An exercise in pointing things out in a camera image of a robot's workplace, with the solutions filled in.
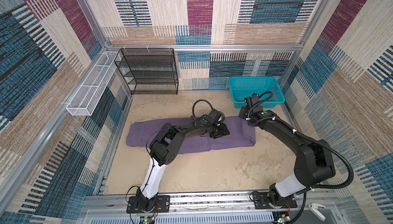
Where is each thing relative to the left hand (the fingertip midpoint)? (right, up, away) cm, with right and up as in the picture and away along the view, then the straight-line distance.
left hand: (228, 132), depth 93 cm
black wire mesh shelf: (-53, +40, +18) cm, 69 cm away
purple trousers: (+6, +1, -6) cm, 8 cm away
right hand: (+9, +11, -3) cm, 15 cm away
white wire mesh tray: (-71, +17, -23) cm, 76 cm away
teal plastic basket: (+15, +30, +30) cm, 45 cm away
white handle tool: (+34, -30, -23) cm, 51 cm away
